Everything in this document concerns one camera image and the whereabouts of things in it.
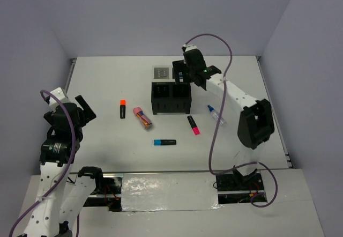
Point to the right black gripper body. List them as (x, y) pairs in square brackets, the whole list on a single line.
[(192, 72)]

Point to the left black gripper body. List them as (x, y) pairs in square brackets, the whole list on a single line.
[(86, 115)]

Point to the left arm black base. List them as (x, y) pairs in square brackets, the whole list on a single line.
[(109, 197)]

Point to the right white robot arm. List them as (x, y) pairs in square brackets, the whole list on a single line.
[(255, 119)]

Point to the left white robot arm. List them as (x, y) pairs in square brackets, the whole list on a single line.
[(52, 213)]

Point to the white two-slot organizer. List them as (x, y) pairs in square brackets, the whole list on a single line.
[(163, 73)]

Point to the black two-slot organizer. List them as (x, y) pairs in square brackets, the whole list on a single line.
[(170, 97)]

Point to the pink capped black highlighter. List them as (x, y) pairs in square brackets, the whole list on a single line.
[(193, 125)]

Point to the pink capped tube of clips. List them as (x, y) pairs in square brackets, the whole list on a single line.
[(146, 122)]

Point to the orange capped black highlighter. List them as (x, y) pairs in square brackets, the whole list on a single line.
[(122, 109)]

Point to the blue capped black highlighter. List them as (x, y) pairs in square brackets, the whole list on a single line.
[(162, 142)]

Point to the silver tape sheet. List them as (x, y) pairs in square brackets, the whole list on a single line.
[(168, 192)]

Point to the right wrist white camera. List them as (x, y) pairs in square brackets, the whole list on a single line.
[(188, 47)]

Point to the wrist white camera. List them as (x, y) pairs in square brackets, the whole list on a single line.
[(188, 47), (61, 95)]

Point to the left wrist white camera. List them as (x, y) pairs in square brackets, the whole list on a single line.
[(61, 95)]

